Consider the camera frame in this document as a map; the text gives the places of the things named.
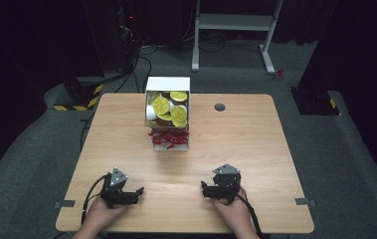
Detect white metal stand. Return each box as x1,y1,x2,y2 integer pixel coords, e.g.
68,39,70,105
191,0,285,76

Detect person's right hand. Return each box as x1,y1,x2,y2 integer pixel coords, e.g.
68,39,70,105
210,187,254,234

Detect black floor cables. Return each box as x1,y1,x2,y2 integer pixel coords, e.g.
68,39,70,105
113,24,153,95

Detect pile of yellow-lidded cups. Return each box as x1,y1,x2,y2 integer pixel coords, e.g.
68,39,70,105
145,91,189,129

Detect black yellow striped stand base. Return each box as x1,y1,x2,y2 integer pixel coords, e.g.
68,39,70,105
53,76,105,113

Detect black stand base yellow mark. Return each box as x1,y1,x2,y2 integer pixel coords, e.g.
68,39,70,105
289,86,341,117

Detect person's left hand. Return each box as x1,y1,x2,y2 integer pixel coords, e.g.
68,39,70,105
84,196,129,231

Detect grey tape strip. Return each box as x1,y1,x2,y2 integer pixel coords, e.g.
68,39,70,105
293,197,317,207
53,199,77,209

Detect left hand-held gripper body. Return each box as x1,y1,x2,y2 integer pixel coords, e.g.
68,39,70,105
99,167,130,210

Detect white two-tier box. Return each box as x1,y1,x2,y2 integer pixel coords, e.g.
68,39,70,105
143,76,191,152

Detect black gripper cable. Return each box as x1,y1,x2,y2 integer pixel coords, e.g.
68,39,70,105
81,174,110,225
235,192,264,239

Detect black cable beside table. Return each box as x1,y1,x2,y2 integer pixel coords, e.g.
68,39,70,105
79,113,96,151

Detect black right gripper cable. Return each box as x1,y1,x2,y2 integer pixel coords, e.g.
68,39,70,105
235,192,264,239

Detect pile of red packets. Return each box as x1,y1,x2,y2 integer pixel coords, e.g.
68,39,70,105
147,127,191,150

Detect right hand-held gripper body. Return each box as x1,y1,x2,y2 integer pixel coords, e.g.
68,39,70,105
211,163,243,204

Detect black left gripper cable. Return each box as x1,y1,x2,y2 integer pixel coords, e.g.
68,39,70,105
81,174,110,225

